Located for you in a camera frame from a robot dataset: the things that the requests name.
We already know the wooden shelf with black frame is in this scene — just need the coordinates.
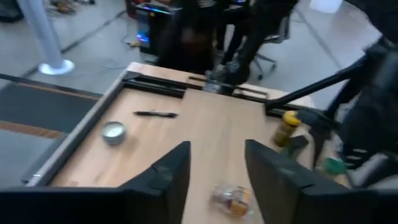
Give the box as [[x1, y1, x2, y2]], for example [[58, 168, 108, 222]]
[[182, 88, 352, 224]]

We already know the black table edge rail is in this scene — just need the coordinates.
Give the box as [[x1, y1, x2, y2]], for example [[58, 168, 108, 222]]
[[123, 70, 315, 119]]

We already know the office chair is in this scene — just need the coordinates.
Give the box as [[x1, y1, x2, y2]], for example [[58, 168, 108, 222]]
[[250, 12, 295, 81]]

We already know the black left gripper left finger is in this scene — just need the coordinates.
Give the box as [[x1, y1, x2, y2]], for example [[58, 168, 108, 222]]
[[119, 141, 191, 224]]

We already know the yellow-lid spice jar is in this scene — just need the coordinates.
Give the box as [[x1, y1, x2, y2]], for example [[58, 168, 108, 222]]
[[272, 111, 302, 147]]

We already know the dark floor mat orange stripe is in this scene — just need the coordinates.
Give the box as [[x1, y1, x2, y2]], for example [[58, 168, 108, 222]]
[[0, 73, 103, 187]]

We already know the computer tower with coloured lights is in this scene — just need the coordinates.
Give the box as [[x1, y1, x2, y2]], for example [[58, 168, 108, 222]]
[[135, 2, 183, 57]]

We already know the black post on rail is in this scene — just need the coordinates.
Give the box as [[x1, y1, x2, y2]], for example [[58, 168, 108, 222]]
[[217, 73, 246, 96]]

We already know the white pillar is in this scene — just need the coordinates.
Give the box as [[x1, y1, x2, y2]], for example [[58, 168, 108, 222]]
[[17, 0, 75, 75]]

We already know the green-lid spice jar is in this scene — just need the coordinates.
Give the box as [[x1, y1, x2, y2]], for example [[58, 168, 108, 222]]
[[323, 157, 348, 175]]

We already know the black rig frame strut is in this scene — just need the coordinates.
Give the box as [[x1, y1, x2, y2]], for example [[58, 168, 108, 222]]
[[264, 55, 373, 119]]

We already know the clear glass spice jar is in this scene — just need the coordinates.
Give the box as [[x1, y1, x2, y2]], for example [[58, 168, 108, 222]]
[[212, 184, 251, 218]]

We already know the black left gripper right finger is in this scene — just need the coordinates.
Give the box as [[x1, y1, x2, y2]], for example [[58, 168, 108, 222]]
[[245, 139, 346, 224]]

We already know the black pen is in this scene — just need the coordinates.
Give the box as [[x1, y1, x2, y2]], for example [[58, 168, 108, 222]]
[[133, 111, 178, 119]]

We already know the dark green box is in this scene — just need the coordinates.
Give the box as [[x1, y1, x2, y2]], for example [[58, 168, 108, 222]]
[[279, 135, 310, 159]]

